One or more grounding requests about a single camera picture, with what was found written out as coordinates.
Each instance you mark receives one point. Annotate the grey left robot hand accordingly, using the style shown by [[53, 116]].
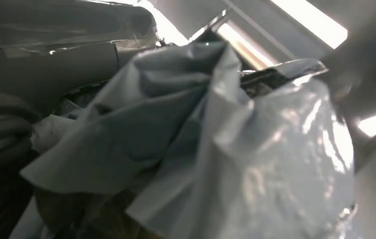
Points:
[[52, 52]]

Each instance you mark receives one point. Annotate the grey plastic mailer package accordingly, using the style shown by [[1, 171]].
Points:
[[207, 148]]

